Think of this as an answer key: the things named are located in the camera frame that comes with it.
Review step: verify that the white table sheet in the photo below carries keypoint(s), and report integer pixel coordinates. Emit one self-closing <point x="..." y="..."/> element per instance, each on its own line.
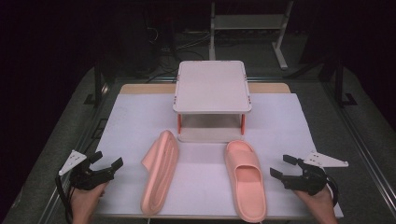
<point x="202" y="174"/>

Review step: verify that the white metal stand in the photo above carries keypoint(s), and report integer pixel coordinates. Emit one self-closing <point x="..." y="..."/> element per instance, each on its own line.
<point x="249" y="22"/>

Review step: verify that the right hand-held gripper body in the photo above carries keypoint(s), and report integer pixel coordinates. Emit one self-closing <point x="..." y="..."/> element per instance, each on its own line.
<point x="308" y="180"/>

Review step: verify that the metal floor rail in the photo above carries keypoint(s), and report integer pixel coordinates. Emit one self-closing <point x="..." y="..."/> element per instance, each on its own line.
<point x="361" y="130"/>
<point x="73" y="149"/>

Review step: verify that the person's left hand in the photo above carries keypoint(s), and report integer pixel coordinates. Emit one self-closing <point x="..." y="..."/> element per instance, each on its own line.
<point x="87" y="202"/>

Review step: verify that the black metal stand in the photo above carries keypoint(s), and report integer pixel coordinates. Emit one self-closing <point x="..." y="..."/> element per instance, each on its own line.
<point x="98" y="84"/>
<point x="340" y="85"/>

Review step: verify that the person's right hand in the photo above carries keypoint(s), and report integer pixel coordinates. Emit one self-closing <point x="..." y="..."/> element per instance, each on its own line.
<point x="317" y="203"/>

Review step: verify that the white shoe rack orange posts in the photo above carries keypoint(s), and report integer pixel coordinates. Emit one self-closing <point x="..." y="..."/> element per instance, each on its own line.
<point x="212" y="87"/>

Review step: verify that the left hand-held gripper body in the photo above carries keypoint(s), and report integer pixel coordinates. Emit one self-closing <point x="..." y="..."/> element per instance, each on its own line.
<point x="85" y="179"/>

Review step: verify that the pink slipper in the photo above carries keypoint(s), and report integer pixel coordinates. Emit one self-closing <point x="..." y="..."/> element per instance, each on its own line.
<point x="246" y="182"/>
<point x="160" y="174"/>

